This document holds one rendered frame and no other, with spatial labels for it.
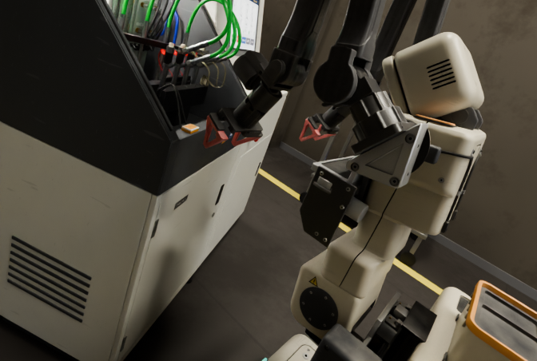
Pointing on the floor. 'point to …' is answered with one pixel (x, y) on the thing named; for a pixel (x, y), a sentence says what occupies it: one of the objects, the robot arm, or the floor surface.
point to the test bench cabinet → (71, 247)
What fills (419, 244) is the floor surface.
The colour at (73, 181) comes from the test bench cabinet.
